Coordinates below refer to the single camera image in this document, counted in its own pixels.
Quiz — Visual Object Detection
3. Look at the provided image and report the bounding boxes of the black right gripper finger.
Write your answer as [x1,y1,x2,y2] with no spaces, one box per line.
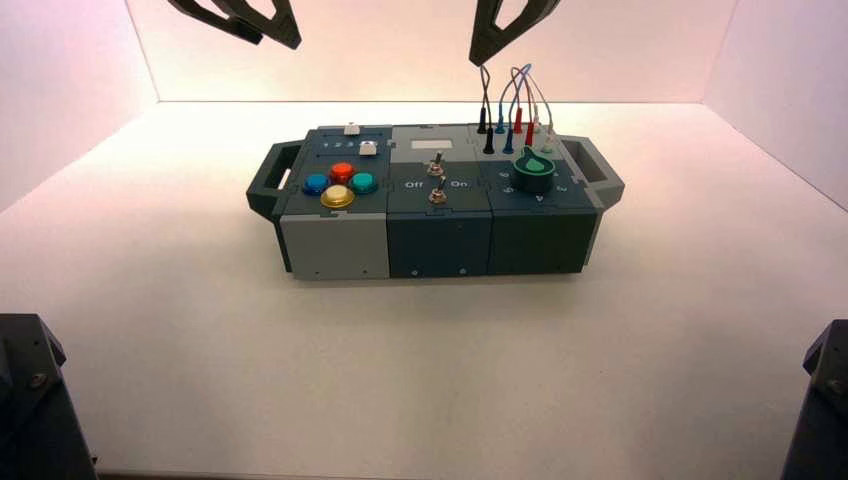
[468,0,562,68]

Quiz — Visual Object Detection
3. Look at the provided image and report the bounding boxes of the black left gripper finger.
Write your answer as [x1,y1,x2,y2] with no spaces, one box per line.
[210,0,303,52]
[166,0,265,46]

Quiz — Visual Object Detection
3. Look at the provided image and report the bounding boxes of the green rotary knob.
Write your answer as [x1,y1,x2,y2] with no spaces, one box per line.
[513,146,560,195]

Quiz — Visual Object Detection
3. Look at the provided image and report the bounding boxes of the yellow round push button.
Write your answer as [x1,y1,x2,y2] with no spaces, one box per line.
[320,184,356,211]

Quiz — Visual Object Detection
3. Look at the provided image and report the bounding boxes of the grey and teal control box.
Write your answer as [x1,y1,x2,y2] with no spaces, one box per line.
[245,121,626,282]

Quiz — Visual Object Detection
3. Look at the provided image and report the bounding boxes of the black banana plug cable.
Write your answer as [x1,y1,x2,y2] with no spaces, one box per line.
[476,64,497,156]

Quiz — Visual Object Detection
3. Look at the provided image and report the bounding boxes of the blue banana plug cable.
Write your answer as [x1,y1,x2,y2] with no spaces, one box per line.
[494,63,533,156]

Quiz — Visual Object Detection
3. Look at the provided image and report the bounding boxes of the red banana plug cable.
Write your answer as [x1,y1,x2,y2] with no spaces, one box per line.
[508,66,537,148]

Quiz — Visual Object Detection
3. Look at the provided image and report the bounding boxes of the white banana plug cable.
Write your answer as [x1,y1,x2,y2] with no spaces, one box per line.
[526,71,556,155]

